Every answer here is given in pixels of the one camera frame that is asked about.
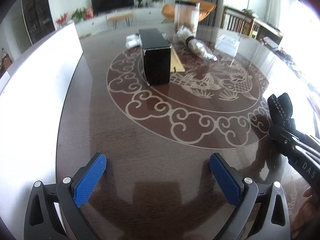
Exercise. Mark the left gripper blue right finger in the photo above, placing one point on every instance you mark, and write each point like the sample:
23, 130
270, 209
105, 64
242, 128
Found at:
228, 179

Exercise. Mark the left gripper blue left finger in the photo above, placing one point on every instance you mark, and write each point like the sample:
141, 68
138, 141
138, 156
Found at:
87, 177

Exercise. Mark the white sunscreen tube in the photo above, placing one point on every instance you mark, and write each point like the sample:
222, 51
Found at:
133, 41

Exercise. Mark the person right hand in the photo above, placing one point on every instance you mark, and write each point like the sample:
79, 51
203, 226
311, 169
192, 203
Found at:
306, 213

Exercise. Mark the white storage box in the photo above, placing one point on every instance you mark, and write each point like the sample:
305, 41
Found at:
31, 108

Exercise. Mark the white plastic swab box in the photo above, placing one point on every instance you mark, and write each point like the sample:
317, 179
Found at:
227, 45

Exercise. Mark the cotton swab bag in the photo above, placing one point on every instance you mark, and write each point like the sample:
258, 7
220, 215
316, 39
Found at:
196, 46

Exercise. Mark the black rectangular box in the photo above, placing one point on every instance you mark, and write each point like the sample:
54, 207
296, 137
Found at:
156, 56

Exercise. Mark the wooden dining chair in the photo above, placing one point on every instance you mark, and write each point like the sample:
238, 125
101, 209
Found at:
237, 21

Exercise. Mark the white tv cabinet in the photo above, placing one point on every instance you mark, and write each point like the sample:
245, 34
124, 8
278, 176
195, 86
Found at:
98, 24

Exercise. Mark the red flowers white vase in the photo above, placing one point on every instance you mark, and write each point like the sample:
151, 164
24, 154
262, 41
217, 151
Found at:
61, 21

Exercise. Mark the small wooden bench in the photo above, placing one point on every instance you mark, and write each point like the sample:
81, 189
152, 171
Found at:
114, 19

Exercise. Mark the potted plant by vase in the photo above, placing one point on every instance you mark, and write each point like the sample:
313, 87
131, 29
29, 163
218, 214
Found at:
82, 14

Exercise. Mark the clear jar with black lid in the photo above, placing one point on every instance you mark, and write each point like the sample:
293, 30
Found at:
186, 13

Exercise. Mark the orange lounge chair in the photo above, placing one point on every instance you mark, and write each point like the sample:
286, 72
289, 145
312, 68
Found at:
206, 8

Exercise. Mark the black display cabinet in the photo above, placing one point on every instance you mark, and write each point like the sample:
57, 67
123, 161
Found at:
38, 19

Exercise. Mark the black television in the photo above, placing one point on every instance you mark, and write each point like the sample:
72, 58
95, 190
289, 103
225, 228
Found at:
100, 6

